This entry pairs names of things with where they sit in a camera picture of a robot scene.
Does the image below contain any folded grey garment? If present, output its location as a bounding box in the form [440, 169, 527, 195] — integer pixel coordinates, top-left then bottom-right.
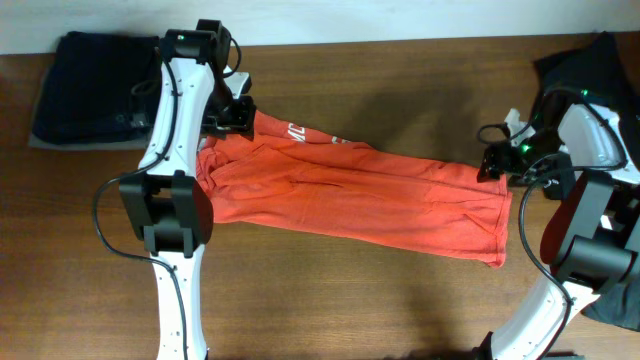
[31, 52, 158, 149]

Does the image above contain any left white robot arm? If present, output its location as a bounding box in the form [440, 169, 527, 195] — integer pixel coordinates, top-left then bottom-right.
[118, 20, 256, 359]

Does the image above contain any red polo shirt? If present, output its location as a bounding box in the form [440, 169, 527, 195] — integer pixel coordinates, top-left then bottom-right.
[196, 113, 512, 268]

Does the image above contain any folded navy blue garment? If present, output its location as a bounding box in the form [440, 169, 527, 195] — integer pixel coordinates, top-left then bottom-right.
[32, 32, 161, 145]

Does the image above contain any black printed t-shirt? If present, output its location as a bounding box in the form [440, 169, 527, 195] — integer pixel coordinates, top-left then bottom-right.
[528, 32, 639, 331]

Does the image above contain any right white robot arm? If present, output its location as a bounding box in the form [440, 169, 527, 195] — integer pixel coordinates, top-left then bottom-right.
[474, 87, 639, 359]

